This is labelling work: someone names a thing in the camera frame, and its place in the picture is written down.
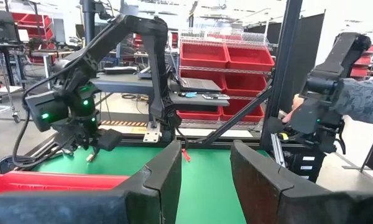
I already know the black control box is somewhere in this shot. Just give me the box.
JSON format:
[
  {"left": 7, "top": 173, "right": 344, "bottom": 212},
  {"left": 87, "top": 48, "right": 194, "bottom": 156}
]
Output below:
[{"left": 279, "top": 144, "right": 327, "bottom": 184}]

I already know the grey desk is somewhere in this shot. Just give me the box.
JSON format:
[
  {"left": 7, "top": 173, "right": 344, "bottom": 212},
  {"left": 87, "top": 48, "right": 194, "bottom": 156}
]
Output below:
[{"left": 89, "top": 72, "right": 231, "bottom": 108}]

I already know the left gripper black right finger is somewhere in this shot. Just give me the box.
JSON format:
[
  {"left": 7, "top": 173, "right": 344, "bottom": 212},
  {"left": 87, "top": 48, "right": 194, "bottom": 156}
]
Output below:
[{"left": 230, "top": 139, "right": 295, "bottom": 224}]

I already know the green table mat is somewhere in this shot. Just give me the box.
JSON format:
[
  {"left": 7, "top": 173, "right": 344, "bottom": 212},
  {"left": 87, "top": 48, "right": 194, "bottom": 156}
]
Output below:
[{"left": 30, "top": 146, "right": 277, "bottom": 224}]

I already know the person's hand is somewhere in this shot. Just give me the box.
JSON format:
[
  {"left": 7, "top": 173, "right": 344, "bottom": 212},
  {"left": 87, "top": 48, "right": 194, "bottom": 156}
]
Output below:
[{"left": 281, "top": 93, "right": 306, "bottom": 124}]

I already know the black diagonal brace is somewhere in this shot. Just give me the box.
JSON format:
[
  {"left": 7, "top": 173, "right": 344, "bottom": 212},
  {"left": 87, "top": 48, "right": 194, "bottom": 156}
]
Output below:
[{"left": 201, "top": 86, "right": 273, "bottom": 147}]

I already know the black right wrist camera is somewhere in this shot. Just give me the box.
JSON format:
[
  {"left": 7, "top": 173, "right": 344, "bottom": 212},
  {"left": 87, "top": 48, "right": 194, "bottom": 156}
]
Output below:
[{"left": 24, "top": 90, "right": 70, "bottom": 133}]

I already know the black diagonal strut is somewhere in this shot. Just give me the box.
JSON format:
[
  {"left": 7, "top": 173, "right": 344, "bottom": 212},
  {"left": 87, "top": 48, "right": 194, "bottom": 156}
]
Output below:
[{"left": 259, "top": 0, "right": 304, "bottom": 152}]

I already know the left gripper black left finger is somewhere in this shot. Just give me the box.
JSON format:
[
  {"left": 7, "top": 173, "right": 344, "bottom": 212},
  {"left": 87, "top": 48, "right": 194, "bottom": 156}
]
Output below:
[{"left": 126, "top": 140, "right": 183, "bottom": 224}]

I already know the red plastic bin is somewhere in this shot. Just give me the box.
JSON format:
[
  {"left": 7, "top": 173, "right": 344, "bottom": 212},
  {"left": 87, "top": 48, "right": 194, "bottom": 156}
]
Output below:
[{"left": 0, "top": 169, "right": 131, "bottom": 197}]

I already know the white wire shelf rack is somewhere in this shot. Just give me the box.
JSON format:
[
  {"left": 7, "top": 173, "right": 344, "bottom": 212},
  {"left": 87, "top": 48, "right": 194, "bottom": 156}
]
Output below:
[{"left": 176, "top": 26, "right": 276, "bottom": 125}]

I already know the black monitor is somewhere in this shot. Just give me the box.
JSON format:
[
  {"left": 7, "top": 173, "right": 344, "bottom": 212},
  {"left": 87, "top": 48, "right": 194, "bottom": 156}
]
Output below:
[{"left": 0, "top": 7, "right": 19, "bottom": 43}]

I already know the black partition panel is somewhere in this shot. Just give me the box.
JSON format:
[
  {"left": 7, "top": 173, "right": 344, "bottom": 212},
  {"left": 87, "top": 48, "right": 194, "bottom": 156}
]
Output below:
[{"left": 265, "top": 11, "right": 326, "bottom": 114}]

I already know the black keyboard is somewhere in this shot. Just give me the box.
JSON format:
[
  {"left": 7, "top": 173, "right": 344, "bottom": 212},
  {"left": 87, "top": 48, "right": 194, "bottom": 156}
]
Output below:
[{"left": 101, "top": 65, "right": 139, "bottom": 75}]

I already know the grey laptop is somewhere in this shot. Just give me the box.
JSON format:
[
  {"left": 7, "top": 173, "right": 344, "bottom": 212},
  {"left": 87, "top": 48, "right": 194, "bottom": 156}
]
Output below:
[{"left": 176, "top": 77, "right": 223, "bottom": 93}]

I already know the person's forearm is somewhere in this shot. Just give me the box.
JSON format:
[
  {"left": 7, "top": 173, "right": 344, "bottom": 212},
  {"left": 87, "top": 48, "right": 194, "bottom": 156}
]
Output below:
[{"left": 331, "top": 77, "right": 373, "bottom": 129}]

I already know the white remote control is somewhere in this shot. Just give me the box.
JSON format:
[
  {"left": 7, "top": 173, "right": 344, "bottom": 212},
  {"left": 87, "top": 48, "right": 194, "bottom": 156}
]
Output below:
[{"left": 201, "top": 93, "right": 231, "bottom": 101}]

